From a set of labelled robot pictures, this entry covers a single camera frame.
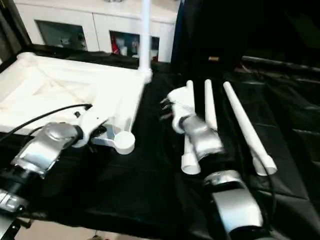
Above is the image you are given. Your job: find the white sideboard with glass doors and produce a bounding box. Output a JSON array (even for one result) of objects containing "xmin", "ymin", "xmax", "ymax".
[{"xmin": 13, "ymin": 0, "xmax": 178, "ymax": 64}]

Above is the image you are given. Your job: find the white plastic table top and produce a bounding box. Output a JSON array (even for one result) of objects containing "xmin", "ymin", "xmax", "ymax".
[{"xmin": 0, "ymin": 51, "xmax": 154, "ymax": 155}]

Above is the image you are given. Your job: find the white plastic table leg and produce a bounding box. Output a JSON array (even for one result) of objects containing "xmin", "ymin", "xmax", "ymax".
[
  {"xmin": 180, "ymin": 79, "xmax": 202, "ymax": 176},
  {"xmin": 203, "ymin": 78, "xmax": 219, "ymax": 134},
  {"xmin": 138, "ymin": 0, "xmax": 154, "ymax": 84},
  {"xmin": 222, "ymin": 80, "xmax": 278, "ymax": 177}
]

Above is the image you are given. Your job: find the black work mat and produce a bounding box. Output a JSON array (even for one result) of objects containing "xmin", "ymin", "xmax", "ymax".
[{"xmin": 0, "ymin": 42, "xmax": 320, "ymax": 240}]

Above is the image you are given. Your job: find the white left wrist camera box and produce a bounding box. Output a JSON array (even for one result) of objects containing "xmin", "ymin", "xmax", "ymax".
[{"xmin": 74, "ymin": 104, "xmax": 124, "ymax": 149}]

